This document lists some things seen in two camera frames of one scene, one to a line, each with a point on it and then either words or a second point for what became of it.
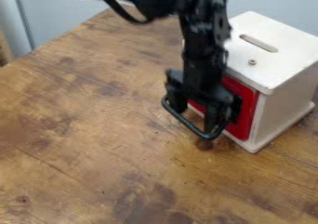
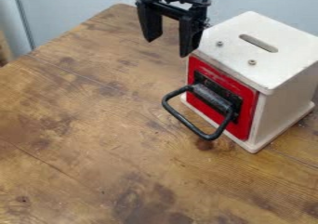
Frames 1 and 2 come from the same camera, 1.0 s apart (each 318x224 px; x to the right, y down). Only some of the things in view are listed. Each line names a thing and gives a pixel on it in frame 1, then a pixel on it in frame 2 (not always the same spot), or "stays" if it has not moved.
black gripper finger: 221,109 -> 192,26
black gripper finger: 180,93 -> 150,19
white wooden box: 273,57 stays
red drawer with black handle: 240,127 stays
